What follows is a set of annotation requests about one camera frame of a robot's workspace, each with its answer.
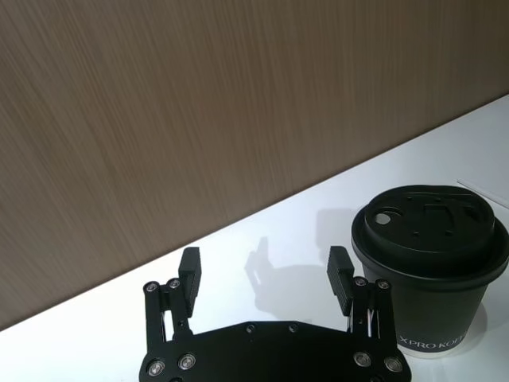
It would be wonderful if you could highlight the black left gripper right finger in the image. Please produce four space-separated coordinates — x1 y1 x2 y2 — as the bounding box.
326 245 398 353

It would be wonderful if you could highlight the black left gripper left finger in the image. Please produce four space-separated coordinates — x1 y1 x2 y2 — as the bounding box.
142 246 205 353

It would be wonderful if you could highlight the black paper coffee cup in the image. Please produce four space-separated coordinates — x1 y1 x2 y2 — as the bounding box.
355 250 494 360

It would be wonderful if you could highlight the black plastic cup lid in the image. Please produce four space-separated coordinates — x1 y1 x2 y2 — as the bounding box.
350 183 509 288

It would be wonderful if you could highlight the flat white sheet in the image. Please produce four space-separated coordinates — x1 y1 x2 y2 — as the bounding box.
457 174 509 208

